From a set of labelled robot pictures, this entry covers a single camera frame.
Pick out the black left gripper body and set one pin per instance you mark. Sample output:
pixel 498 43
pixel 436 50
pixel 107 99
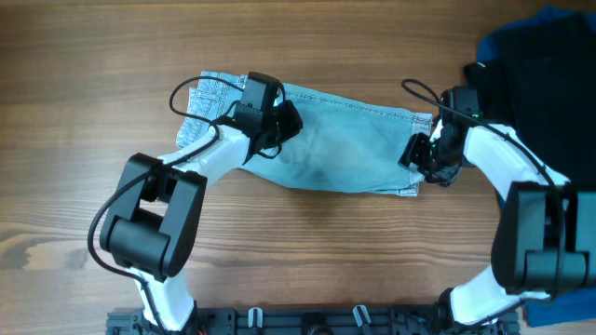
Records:
pixel 281 124

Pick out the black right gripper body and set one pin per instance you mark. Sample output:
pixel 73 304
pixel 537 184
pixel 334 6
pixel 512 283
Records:
pixel 441 164

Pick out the light blue denim shorts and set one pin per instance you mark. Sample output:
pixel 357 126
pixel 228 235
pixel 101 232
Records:
pixel 345 146

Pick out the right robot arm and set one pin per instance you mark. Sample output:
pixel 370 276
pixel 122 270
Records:
pixel 544 245

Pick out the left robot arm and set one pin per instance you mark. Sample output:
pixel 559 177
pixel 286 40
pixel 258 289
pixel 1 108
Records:
pixel 149 224

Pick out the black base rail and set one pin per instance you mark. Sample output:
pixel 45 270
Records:
pixel 398 320

